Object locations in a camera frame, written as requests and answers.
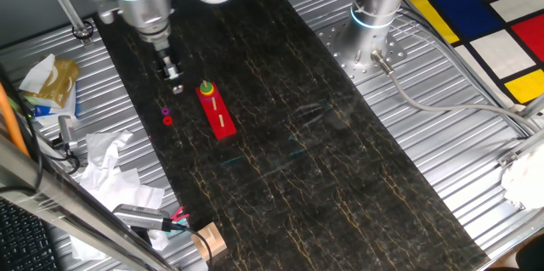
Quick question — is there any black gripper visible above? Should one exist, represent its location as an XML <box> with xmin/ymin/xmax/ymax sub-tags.
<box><xmin>153</xmin><ymin>45</ymin><xmax>185</xmax><ymax>95</ymax></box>

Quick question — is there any red Hanoi base with pegs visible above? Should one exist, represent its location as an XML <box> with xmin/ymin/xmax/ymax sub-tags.
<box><xmin>195</xmin><ymin>82</ymin><xmax>238</xmax><ymax>141</ymax></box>

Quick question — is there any wooden block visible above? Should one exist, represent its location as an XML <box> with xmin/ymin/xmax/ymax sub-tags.
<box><xmin>190</xmin><ymin>221</ymin><xmax>229</xmax><ymax>263</ymax></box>

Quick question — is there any crumpled white paper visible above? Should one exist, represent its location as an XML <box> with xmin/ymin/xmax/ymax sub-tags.
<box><xmin>69</xmin><ymin>167</ymin><xmax>172</xmax><ymax>263</ymax></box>
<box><xmin>83</xmin><ymin>129</ymin><xmax>135</xmax><ymax>171</ymax></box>

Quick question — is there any gold tissue box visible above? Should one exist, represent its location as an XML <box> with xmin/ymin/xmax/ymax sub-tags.
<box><xmin>36</xmin><ymin>57</ymin><xmax>82</xmax><ymax>109</ymax></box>

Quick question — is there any metal tripod pole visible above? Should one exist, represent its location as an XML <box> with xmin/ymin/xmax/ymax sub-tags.
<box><xmin>36</xmin><ymin>0</ymin><xmax>95</xmax><ymax>48</ymax></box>

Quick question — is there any blue white tissue pack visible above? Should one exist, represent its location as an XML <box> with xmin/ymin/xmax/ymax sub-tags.
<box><xmin>24</xmin><ymin>86</ymin><xmax>80</xmax><ymax>127</ymax></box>

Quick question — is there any white tissue sheet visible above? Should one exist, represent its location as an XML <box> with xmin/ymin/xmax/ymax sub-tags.
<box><xmin>18</xmin><ymin>53</ymin><xmax>57</xmax><ymax>94</ymax></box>

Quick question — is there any teal clothespin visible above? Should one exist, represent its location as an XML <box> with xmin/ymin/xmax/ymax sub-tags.
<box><xmin>169</xmin><ymin>215</ymin><xmax>191</xmax><ymax>232</ymax></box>

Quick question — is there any orange tube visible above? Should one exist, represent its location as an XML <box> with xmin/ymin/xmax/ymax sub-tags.
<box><xmin>0</xmin><ymin>82</ymin><xmax>31</xmax><ymax>158</ymax></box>

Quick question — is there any black marble pattern mat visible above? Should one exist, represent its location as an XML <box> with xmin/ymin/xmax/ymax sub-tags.
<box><xmin>91</xmin><ymin>0</ymin><xmax>490</xmax><ymax>271</ymax></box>

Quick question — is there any black keyboard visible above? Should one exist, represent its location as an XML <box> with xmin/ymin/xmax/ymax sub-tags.
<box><xmin>0</xmin><ymin>197</ymin><xmax>61</xmax><ymax>271</ymax></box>

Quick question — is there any colourful Mondrian pattern mat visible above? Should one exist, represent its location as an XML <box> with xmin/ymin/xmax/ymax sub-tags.
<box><xmin>403</xmin><ymin>0</ymin><xmax>544</xmax><ymax>106</ymax></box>

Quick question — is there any white crumpled cloth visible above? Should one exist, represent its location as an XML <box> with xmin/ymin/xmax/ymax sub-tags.
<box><xmin>500</xmin><ymin>143</ymin><xmax>544</xmax><ymax>212</ymax></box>

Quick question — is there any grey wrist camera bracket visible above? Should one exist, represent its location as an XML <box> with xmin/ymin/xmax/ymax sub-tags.
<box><xmin>93</xmin><ymin>5</ymin><xmax>121</xmax><ymax>26</ymax></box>

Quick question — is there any black camera cable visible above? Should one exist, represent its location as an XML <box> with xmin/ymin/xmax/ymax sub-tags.
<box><xmin>48</xmin><ymin>134</ymin><xmax>82</xmax><ymax>176</ymax></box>
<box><xmin>163</xmin><ymin>218</ymin><xmax>214</xmax><ymax>270</ymax></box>

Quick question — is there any aluminium frame bar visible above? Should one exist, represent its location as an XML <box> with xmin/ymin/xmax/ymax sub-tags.
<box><xmin>0</xmin><ymin>133</ymin><xmax>179</xmax><ymax>271</ymax></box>

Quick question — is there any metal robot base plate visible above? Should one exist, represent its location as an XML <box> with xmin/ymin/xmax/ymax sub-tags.
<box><xmin>316</xmin><ymin>17</ymin><xmax>409</xmax><ymax>86</ymax></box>

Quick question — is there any grey cable with metal connector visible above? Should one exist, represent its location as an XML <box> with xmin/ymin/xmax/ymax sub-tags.
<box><xmin>370</xmin><ymin>48</ymin><xmax>544</xmax><ymax>134</ymax></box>

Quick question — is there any thin robot base cable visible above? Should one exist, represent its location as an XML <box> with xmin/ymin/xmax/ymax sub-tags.
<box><xmin>398</xmin><ymin>5</ymin><xmax>544</xmax><ymax>136</ymax></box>

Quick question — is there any metal corner bracket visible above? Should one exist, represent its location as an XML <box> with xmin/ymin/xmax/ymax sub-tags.
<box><xmin>496</xmin><ymin>150</ymin><xmax>521</xmax><ymax>169</ymax></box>

